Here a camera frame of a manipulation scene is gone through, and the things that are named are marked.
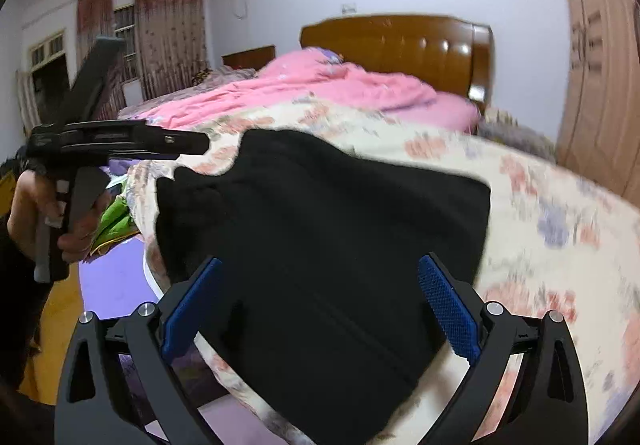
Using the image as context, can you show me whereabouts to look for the dark doorway with transom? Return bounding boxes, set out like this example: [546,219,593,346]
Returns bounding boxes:
[27,28,70,96]

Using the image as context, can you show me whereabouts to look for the narrow patterned curtain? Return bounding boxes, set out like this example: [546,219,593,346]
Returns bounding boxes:
[75,0,117,57]

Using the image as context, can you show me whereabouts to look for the person's left forearm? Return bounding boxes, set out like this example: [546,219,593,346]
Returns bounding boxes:
[0,223,51,393]

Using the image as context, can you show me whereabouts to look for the person's left hand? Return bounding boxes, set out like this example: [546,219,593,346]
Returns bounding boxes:
[7,169,109,267]

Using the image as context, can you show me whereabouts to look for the black pants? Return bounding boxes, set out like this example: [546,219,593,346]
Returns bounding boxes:
[155,128,494,445]

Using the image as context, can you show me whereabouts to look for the green cloth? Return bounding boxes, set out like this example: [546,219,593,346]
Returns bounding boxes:
[89,194,133,257]

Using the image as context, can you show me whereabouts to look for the purple sheet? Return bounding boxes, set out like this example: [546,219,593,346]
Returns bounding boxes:
[77,156,281,445]

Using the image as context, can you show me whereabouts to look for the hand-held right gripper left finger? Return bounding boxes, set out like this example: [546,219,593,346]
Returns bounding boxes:
[55,256,225,445]

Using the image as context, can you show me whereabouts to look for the wooden wardrobe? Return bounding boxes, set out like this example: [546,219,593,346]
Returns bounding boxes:
[550,0,640,212]

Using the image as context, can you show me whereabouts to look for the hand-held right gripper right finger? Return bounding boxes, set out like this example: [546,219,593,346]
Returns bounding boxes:
[416,252,590,445]

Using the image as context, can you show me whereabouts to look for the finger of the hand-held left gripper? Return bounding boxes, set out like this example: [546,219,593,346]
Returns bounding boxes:
[144,122,211,159]

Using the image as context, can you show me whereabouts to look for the grey patterned nightstand cloth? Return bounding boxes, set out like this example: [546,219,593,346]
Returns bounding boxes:
[477,119,558,163]

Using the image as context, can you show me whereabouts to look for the wide patterned curtain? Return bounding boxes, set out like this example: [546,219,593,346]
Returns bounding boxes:
[134,0,210,100]

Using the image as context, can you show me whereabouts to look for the floral bed sheet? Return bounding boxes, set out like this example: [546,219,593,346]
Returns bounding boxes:
[117,100,640,445]

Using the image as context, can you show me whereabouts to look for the pink quilt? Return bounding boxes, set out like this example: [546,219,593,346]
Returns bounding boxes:
[120,47,482,134]

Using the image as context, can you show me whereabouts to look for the small wooden headboard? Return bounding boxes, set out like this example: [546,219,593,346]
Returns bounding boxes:
[221,44,277,72]

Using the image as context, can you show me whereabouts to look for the wooden bed headboard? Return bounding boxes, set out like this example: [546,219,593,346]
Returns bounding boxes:
[299,14,497,117]

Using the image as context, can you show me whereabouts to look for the barred window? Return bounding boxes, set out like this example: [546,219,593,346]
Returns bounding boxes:
[112,2,139,87]

